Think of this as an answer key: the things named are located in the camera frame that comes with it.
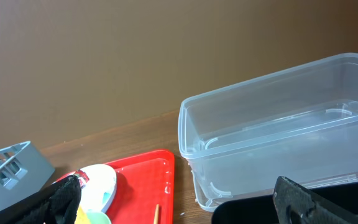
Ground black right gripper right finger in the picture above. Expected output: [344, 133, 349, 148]
[273, 176, 358, 224]

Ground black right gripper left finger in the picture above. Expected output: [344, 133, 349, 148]
[0, 175, 81, 224]

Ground yellow cup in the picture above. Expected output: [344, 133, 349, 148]
[75, 207, 91, 224]

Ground red snack wrapper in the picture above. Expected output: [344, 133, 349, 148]
[73, 169, 90, 189]

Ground green bowl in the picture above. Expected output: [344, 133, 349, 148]
[86, 211, 111, 224]

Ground grey dishwasher rack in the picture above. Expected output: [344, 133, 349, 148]
[0, 141, 55, 211]

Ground light blue plate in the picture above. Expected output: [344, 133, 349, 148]
[80, 164, 117, 213]

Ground black plastic tray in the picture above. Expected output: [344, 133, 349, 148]
[211, 182, 358, 224]

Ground clear plastic bin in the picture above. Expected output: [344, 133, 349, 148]
[178, 53, 358, 212]

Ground red serving tray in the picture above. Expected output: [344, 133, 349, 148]
[53, 149, 176, 224]

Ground wooden chopstick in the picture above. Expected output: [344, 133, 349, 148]
[153, 204, 159, 224]

